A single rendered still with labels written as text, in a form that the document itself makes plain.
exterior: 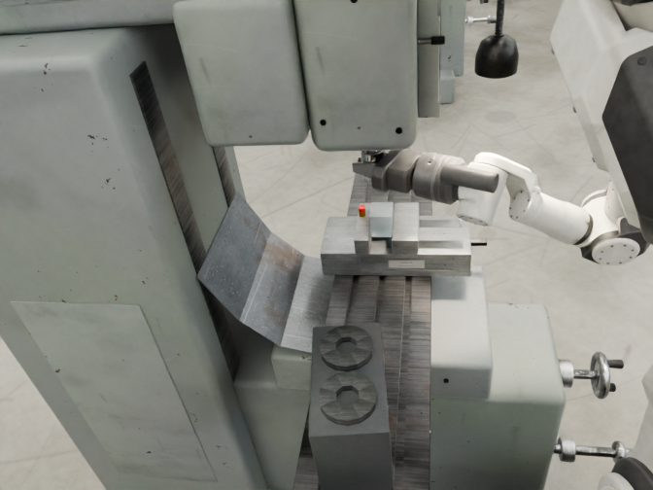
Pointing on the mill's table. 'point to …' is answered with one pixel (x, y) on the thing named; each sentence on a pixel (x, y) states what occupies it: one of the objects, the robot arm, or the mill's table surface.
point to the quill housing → (360, 72)
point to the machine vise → (398, 264)
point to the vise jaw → (405, 228)
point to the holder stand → (350, 408)
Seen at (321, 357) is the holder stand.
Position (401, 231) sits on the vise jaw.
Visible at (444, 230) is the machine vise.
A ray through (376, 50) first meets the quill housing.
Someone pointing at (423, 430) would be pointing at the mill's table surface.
